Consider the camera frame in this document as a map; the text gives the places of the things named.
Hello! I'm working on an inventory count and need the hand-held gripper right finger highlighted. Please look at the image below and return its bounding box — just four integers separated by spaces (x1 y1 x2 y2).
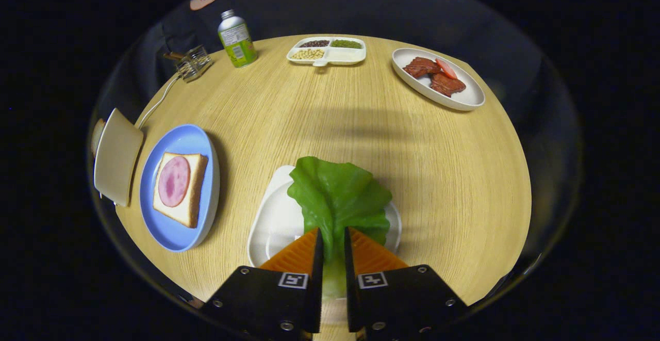
344 226 470 341

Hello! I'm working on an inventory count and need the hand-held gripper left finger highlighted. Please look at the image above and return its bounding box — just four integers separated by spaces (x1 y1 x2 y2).
201 228 324 341

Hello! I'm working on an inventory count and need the green lettuce leaf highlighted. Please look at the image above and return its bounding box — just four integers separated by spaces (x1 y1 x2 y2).
287 156 392 300

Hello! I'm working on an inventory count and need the white square plate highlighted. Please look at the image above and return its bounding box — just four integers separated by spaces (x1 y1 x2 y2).
247 165 402 268

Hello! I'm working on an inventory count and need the blue plate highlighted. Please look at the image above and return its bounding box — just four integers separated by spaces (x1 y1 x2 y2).
139 124 221 252

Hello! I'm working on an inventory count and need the white bread slice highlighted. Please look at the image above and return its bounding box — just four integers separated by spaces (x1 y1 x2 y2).
153 152 209 229

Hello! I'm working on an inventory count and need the pink ham slice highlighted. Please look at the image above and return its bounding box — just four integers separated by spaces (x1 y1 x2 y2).
158 156 191 208

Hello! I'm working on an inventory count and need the white toaster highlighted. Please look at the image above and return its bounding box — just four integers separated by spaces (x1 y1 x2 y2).
92 108 144 207

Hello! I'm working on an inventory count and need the white oval meat plate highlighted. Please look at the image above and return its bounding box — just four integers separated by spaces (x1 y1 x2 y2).
391 47 486 111

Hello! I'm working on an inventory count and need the brown meat slice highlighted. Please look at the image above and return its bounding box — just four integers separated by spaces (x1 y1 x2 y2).
403 57 441 79
430 73 467 98

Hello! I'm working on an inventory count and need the red meat slice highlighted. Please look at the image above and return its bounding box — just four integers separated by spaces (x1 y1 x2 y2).
436 58 458 79

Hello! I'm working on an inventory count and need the white divided dish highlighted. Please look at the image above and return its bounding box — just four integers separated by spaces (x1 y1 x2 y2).
287 37 367 67

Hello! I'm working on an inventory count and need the green label metal bottle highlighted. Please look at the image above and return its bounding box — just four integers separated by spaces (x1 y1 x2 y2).
218 10 258 68

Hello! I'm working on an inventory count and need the black backdrop cloth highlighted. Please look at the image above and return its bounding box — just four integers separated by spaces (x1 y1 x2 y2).
93 0 581 176

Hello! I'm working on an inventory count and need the white toaster cable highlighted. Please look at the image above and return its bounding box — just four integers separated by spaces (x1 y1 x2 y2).
135 70 186 130

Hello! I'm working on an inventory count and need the metal wire basket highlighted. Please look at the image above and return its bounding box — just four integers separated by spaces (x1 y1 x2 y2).
175 45 212 83

